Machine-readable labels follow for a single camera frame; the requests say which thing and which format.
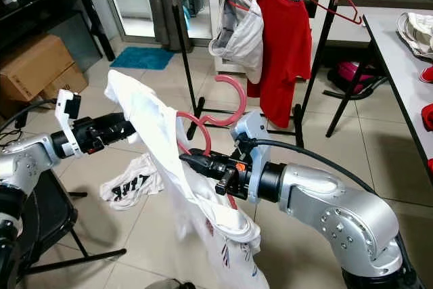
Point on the black chair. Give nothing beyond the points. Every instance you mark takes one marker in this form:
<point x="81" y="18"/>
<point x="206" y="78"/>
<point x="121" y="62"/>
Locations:
<point x="47" y="201"/>

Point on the light grey jacket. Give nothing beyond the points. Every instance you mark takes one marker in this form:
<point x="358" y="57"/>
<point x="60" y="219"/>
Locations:
<point x="243" y="38"/>

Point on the pink bag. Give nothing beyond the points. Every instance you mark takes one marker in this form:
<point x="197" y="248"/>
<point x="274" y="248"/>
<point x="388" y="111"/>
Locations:
<point x="355" y="74"/>

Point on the black table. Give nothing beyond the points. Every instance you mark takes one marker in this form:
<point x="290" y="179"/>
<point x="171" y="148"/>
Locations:
<point x="40" y="15"/>

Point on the large brown cardboard box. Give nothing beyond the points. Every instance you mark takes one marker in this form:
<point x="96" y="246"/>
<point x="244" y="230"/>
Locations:
<point x="34" y="62"/>

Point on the red t-shirt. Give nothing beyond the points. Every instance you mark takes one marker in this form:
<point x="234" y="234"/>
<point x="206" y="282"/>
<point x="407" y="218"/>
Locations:
<point x="427" y="99"/>
<point x="281" y="38"/>

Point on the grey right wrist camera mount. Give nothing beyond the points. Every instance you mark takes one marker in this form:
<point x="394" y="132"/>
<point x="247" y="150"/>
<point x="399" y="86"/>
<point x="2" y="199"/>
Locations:
<point x="250" y="126"/>

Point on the small printed cardboard box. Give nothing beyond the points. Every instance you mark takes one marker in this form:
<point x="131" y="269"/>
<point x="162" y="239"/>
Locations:
<point x="67" y="84"/>

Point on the grey curtain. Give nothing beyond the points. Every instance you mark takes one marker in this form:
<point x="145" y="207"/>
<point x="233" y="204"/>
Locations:
<point x="157" y="5"/>

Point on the teal floor mat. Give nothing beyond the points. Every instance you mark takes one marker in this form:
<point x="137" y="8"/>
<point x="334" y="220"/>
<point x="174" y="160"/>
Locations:
<point x="142" y="57"/>

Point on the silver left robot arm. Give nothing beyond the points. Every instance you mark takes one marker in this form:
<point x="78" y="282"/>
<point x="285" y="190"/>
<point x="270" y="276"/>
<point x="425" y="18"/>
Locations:
<point x="34" y="160"/>

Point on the black clothes rack pole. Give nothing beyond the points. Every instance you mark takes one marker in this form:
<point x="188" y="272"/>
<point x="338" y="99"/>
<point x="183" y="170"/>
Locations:
<point x="306" y="103"/>
<point x="183" y="45"/>

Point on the red plastic hanger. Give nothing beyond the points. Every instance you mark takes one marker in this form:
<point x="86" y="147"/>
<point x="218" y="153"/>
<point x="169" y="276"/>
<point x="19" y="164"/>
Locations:
<point x="244" y="99"/>

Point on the white t-shirt coloured print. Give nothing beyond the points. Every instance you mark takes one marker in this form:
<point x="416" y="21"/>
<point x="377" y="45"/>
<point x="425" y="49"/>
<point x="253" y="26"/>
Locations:
<point x="162" y="133"/>

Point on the white t-shirt black print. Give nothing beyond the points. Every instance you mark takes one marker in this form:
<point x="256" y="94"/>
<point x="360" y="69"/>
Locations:
<point x="128" y="184"/>

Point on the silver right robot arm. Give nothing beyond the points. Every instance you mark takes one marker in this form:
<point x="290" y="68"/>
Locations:
<point x="331" y="201"/>

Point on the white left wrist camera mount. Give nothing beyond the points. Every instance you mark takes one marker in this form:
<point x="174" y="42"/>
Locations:
<point x="66" y="109"/>

